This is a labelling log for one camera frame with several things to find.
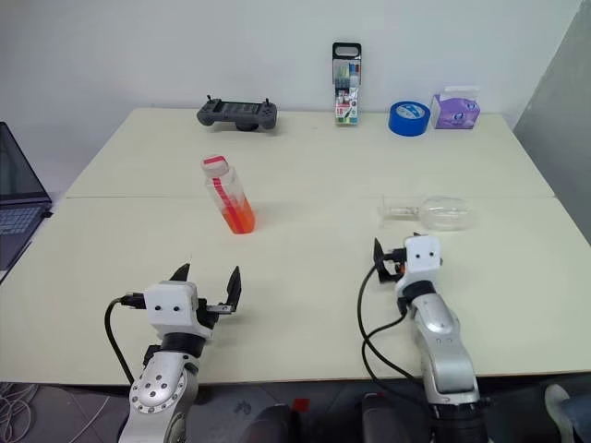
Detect wine glass with orange liquid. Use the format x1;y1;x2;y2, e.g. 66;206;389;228
377;193;479;232

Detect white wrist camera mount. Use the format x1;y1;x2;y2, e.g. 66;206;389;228
143;281;221;345
395;234;442;297

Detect marker pen pack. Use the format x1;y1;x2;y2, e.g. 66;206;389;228
331;42;362;126

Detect plastic bottle with orange liquid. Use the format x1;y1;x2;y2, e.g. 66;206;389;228
200;155;257;235

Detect grey partition panel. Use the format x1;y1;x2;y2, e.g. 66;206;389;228
510;0;591;195

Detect grey laptop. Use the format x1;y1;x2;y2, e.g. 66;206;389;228
0;122;53;282

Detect grey game controller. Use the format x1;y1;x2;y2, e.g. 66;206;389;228
197;95;280;133

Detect purple tissue box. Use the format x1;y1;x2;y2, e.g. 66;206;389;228
431;85;482;131

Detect white floor cables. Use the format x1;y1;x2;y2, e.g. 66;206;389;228
0;380;42;443

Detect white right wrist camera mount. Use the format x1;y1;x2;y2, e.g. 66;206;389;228
395;234;442;297

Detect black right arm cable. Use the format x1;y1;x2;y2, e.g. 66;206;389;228
357;263;430;383

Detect dark rounded shape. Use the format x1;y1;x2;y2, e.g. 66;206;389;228
242;403;296;443
361;391;433;443

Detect blue tape roll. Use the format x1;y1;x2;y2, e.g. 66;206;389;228
388;100;431;138

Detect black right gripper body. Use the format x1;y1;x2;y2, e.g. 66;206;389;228
380;246;408;283

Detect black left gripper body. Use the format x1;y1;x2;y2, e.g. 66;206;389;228
196;297;234;331

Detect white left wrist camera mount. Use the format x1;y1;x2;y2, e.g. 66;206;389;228
143;281;221;345

